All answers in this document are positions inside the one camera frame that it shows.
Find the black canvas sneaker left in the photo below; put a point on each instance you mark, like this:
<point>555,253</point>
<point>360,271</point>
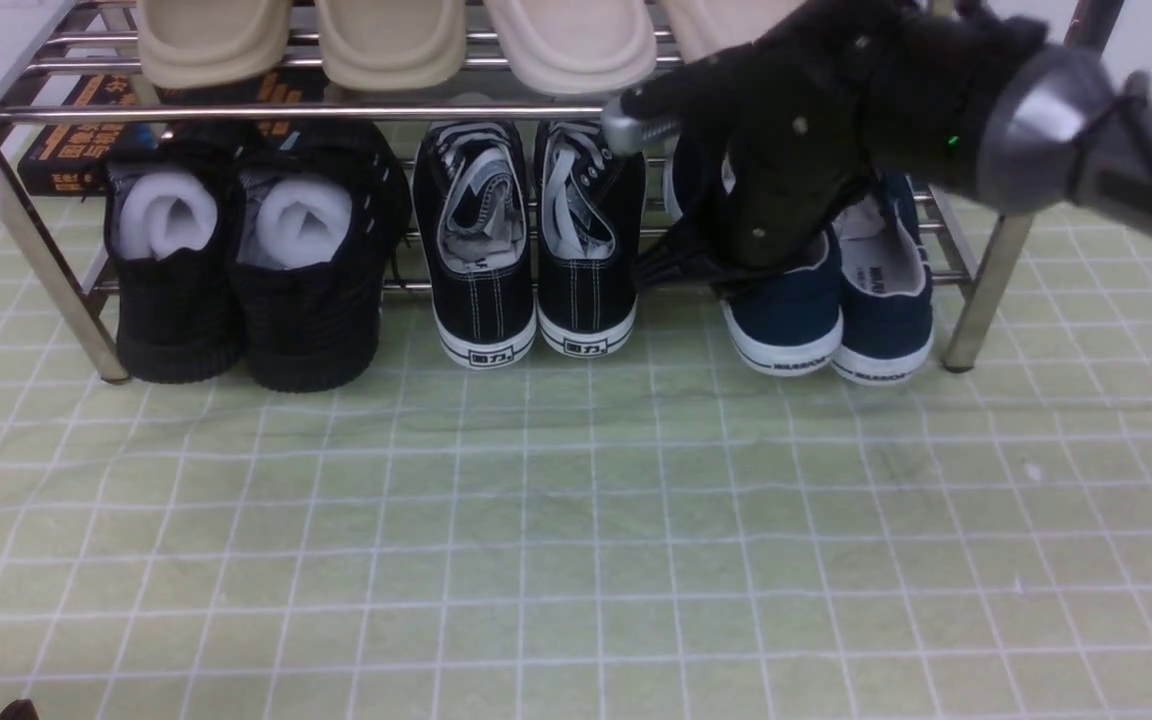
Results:
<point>471,201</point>

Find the cream slipper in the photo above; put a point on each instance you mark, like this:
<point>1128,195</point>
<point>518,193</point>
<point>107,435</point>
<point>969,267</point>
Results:
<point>702,28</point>
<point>573,48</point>

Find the black canvas sneaker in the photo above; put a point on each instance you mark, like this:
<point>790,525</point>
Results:
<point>471,201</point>
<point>590,217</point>

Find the black knit shoe left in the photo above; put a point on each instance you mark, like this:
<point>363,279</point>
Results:
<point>169,220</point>

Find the metal shoe rack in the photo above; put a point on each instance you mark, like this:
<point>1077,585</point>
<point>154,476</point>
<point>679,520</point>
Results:
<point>110,25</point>

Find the green checkered floor mat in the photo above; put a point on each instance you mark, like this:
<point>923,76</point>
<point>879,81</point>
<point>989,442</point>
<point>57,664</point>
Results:
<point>660,535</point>

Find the navy slip-on shoe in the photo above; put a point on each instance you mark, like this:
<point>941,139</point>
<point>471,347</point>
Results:
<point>887,285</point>
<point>785,326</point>

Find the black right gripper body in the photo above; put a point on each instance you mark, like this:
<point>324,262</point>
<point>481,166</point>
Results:
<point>836,90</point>

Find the black knit shoe right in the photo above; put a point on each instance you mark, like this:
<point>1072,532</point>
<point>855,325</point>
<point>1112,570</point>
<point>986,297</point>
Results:
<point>318,224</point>

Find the beige slipper far left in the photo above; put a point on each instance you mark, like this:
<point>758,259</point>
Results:
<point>197,44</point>

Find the black knit shoe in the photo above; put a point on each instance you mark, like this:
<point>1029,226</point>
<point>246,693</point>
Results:
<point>318,224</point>
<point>169,220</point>

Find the black canvas sneaker right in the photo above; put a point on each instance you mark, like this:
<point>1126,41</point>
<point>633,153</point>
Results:
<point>590,217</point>

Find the beige slipper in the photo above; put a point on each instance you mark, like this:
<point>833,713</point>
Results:
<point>391,45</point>
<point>197,44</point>

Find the black orange book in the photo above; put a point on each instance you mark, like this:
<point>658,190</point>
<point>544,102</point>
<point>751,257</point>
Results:
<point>54,163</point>

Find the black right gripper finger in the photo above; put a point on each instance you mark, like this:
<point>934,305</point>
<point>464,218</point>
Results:
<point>20,710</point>
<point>690,252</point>

